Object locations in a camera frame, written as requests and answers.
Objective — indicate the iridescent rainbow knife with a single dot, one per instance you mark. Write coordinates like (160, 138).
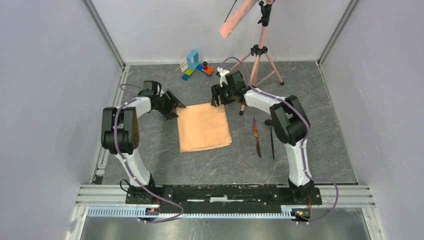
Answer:
(256, 136)

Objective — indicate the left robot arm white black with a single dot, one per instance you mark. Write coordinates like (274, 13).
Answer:
(120, 130)

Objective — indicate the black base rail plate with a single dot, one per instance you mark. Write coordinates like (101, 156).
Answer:
(222, 199)

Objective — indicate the colourful toy brick structure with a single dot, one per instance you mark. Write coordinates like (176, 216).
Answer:
(192, 63)

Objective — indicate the pink panel on tripod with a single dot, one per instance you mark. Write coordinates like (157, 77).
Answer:
(234, 19)

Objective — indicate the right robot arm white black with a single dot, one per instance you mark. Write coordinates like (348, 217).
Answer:
(288, 119)

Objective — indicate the pink tripod stand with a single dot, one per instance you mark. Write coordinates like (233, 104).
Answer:
(259, 50)

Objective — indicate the black utensil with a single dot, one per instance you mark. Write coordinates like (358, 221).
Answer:
(268, 123)

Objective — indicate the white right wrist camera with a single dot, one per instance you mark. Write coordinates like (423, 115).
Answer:
(221, 73)

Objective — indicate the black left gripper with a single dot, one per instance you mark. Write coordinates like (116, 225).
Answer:
(172, 103)

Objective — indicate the peach cloth napkin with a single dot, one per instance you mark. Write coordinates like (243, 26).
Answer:
(202, 127)

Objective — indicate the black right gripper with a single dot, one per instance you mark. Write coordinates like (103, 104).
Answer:
(216, 90)

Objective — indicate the aluminium frame rail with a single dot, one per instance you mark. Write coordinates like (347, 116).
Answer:
(347, 213)

